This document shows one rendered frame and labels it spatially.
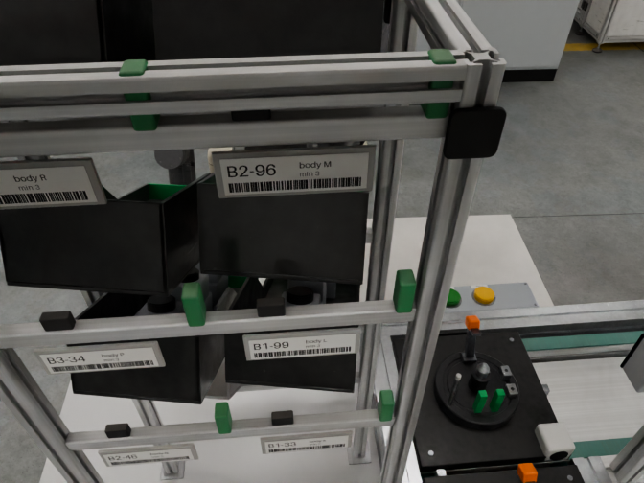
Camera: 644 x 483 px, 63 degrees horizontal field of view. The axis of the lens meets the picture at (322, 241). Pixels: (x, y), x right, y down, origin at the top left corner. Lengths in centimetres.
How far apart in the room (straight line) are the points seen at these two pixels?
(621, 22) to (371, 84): 474
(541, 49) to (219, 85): 394
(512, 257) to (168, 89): 118
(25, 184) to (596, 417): 97
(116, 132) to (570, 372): 97
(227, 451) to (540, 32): 357
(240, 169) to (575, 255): 257
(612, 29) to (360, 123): 472
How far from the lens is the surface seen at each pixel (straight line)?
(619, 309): 121
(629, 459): 94
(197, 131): 28
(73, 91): 28
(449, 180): 31
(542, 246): 278
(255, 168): 29
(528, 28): 406
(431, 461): 89
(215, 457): 102
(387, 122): 28
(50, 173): 31
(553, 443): 94
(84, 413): 113
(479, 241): 139
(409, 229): 139
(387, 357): 99
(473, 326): 93
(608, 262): 283
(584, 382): 112
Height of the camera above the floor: 177
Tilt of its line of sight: 43 degrees down
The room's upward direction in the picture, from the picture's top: straight up
